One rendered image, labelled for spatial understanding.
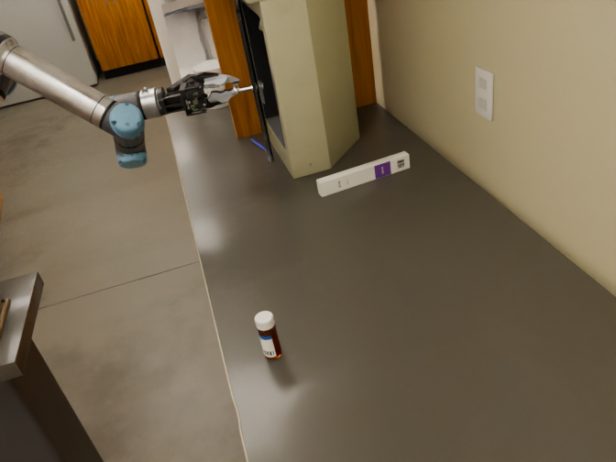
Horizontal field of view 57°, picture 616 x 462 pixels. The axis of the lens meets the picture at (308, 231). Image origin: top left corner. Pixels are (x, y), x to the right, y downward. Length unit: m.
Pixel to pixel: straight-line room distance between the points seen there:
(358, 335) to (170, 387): 1.46
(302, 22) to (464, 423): 0.98
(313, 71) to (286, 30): 0.12
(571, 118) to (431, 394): 0.57
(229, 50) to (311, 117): 0.41
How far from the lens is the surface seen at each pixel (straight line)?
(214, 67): 2.18
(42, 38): 6.45
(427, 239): 1.28
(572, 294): 1.16
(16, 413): 1.48
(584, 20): 1.11
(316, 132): 1.55
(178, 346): 2.59
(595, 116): 1.12
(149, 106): 1.55
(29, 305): 1.44
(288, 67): 1.48
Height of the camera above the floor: 1.68
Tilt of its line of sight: 33 degrees down
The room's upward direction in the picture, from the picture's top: 11 degrees counter-clockwise
